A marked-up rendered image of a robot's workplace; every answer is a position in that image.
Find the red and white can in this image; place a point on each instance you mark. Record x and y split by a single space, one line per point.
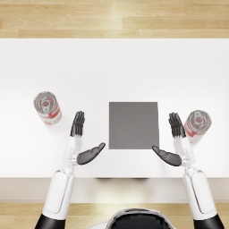
47 107
196 125

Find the dark grey square mat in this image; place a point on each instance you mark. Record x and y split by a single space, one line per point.
133 125

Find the dark round robot body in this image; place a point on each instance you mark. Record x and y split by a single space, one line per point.
139 219

